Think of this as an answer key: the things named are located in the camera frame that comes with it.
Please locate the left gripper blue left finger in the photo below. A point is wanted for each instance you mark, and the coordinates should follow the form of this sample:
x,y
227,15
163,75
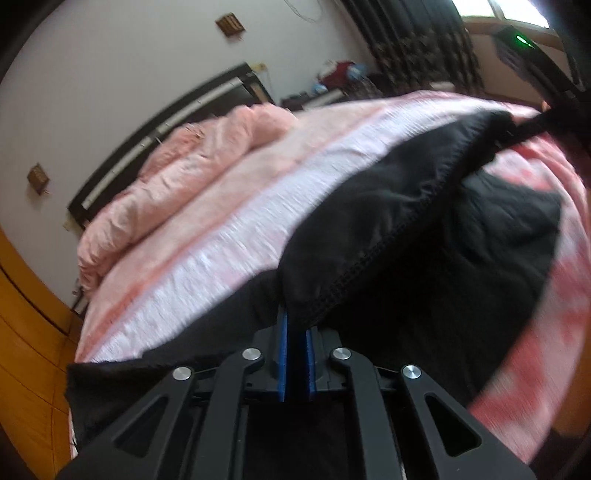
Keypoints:
x,y
281,353

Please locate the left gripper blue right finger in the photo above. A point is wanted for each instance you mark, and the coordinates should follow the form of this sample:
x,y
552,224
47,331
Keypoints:
x,y
310,352

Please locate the black padded pants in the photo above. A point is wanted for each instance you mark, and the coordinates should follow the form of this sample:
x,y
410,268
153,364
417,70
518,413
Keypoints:
x,y
423,258

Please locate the pink patterned bed blanket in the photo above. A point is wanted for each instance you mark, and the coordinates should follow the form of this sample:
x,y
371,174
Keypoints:
x,y
237,227

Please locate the dark patterned curtain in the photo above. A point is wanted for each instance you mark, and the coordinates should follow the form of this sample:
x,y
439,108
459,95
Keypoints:
x,y
417,45

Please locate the red clothes pile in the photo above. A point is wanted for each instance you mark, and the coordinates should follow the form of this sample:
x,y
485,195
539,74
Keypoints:
x,y
337,74

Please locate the pink crumpled duvet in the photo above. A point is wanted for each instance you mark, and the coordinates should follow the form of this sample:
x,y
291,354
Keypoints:
x,y
189,160

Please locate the orange wooden wardrobe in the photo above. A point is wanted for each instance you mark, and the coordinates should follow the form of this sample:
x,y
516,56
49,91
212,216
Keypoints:
x,y
39,335

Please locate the dark nightstand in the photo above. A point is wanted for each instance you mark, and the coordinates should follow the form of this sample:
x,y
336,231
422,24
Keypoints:
x,y
305,101

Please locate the dark wooden headboard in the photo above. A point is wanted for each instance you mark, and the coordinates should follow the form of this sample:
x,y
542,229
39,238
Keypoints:
x,y
215,97

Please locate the brown wall switch plate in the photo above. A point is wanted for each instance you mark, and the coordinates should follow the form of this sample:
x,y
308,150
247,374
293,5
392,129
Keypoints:
x,y
229,25

